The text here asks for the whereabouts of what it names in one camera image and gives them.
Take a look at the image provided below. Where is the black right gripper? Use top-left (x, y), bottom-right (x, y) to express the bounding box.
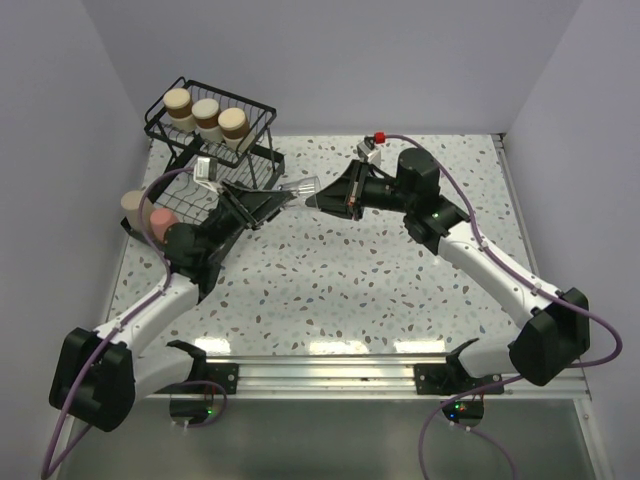
top-left (307, 158), bottom-right (415, 222)

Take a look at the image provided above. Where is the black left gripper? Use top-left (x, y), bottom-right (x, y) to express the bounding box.
top-left (200, 179), bottom-right (296, 260)

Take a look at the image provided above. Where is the clear glass cup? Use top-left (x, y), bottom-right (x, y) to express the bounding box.
top-left (278, 176), bottom-right (321, 209)

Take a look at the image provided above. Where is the pink plastic cup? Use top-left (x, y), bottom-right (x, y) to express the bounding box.
top-left (149, 208), bottom-right (179, 243)

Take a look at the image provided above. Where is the beige plastic cup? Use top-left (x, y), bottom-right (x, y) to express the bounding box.
top-left (120, 190), bottom-right (154, 232)

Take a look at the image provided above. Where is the steel cup with cork base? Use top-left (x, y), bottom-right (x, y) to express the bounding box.
top-left (163, 88), bottom-right (196, 133)

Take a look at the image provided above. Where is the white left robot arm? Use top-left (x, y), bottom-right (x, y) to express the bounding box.
top-left (49, 182), bottom-right (297, 432)

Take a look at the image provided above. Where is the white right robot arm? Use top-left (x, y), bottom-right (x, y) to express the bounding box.
top-left (305, 148), bottom-right (590, 395)

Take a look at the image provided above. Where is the black dish rack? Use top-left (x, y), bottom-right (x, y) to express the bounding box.
top-left (122, 76), bottom-right (286, 306)

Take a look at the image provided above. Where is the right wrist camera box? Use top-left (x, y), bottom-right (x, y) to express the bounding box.
top-left (356, 132), bottom-right (386, 167)

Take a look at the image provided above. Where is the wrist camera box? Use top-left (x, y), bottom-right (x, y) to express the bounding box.
top-left (192, 156), bottom-right (219, 192)
top-left (356, 132), bottom-right (386, 167)

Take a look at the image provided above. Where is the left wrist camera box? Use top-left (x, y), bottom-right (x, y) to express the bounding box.
top-left (192, 156), bottom-right (219, 192)

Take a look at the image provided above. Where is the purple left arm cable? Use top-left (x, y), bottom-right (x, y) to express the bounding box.
top-left (39, 167), bottom-right (229, 479)

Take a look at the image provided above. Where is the aluminium table edge rail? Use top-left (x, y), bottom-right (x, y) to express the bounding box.
top-left (144, 349), bottom-right (591, 401)

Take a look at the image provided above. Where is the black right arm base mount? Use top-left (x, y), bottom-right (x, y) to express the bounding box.
top-left (413, 363), bottom-right (505, 396)

